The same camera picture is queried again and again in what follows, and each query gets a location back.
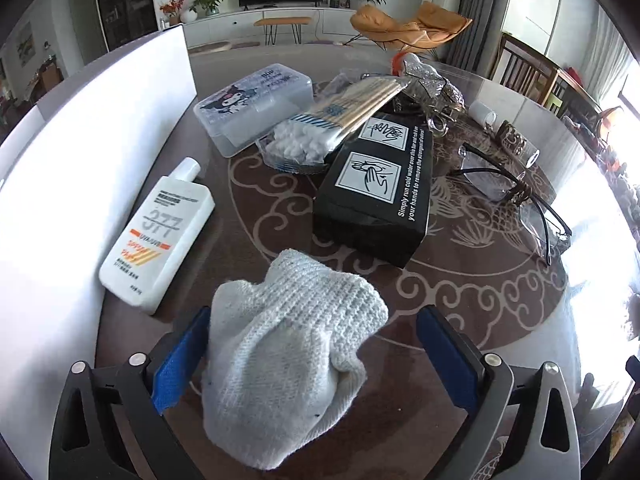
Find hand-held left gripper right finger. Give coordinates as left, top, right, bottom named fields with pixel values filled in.
left=416, top=305, right=583, bottom=480

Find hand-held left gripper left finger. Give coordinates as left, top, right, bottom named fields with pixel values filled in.
left=47, top=305, right=213, bottom=480

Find white knitted glove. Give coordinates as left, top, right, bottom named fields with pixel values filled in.
left=200, top=249, right=390, bottom=471

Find white lotion bottle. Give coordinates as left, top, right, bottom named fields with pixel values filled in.
left=98, top=157, right=217, bottom=317

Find black printed box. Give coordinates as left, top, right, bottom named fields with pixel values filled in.
left=311, top=112, right=435, bottom=268

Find black framed eyeglasses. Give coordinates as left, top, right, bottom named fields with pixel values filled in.
left=447, top=142, right=573, bottom=267

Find white storage container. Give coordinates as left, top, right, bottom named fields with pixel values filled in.
left=0, top=25, right=198, bottom=466

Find clear gold buckle clip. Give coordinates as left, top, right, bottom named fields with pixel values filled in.
left=425, top=102, right=463, bottom=136

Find cotton swab bag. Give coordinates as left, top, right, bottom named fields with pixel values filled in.
left=255, top=72, right=411, bottom=173

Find clear plastic box cartoon lid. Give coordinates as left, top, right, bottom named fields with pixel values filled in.
left=193, top=64, right=315, bottom=158

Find patterned glass cup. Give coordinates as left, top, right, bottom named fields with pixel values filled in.
left=467, top=100, right=543, bottom=167

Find dark wooden chair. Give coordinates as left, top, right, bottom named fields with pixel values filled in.
left=492, top=32, right=561, bottom=106

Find round beige pet bed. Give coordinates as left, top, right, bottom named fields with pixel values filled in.
left=187, top=40, right=233, bottom=56

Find white television cabinet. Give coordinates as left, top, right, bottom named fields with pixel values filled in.
left=180, top=7, right=361, bottom=48

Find orange lounge chair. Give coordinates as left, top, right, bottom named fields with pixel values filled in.
left=349, top=1, right=473, bottom=53

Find red flower plant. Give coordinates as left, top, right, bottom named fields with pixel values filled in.
left=159, top=0, right=188, bottom=26

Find grey curtain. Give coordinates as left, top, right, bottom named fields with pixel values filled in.
left=445, top=0, right=511, bottom=66

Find wooden bench metal legs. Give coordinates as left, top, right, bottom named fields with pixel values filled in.
left=253, top=16, right=312, bottom=46

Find dark glass cabinet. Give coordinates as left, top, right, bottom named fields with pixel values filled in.
left=92, top=0, right=158, bottom=53

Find bushy green potted plant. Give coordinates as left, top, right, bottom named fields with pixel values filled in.
left=189, top=0, right=228, bottom=16

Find framed wall painting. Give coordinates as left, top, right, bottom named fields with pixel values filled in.
left=15, top=27, right=36, bottom=68

